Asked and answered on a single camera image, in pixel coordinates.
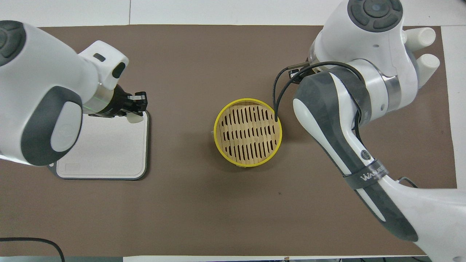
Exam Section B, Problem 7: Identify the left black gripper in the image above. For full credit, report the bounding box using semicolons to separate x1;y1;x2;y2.
89;84;148;119

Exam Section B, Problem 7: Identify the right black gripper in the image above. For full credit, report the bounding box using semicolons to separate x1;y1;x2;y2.
287;61;316;80

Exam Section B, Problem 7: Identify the yellow rimmed bamboo steamer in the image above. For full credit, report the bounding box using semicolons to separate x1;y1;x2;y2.
213;98;283;168

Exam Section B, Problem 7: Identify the white cutting board grey rim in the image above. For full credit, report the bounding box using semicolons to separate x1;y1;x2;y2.
48;110;150;181

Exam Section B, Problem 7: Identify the brown table mat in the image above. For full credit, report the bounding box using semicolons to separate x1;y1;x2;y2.
0;25;458;257

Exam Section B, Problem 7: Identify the white plastic bottle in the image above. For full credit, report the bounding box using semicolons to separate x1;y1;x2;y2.
404;27;437;52

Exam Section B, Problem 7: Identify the white bottle blue base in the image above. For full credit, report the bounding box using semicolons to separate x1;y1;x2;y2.
415;53;441;89

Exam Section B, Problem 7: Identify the black velcro strap white print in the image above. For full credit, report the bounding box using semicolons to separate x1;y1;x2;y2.
344;159;389;190

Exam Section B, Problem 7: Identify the thin black cable white plug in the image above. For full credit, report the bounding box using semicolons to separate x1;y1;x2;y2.
396;176;420;189

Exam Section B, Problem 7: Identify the black floor cable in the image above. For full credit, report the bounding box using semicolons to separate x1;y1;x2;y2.
0;237;66;262

